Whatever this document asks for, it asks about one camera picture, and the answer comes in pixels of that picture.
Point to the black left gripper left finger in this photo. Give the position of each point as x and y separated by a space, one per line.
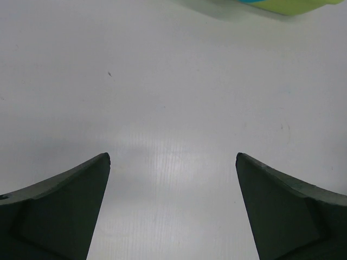
55 218

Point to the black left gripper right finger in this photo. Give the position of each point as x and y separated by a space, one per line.
290 218

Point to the lime green plastic basket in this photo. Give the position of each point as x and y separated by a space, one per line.
293 7

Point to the turquoise t shirt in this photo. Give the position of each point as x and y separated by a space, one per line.
250 1

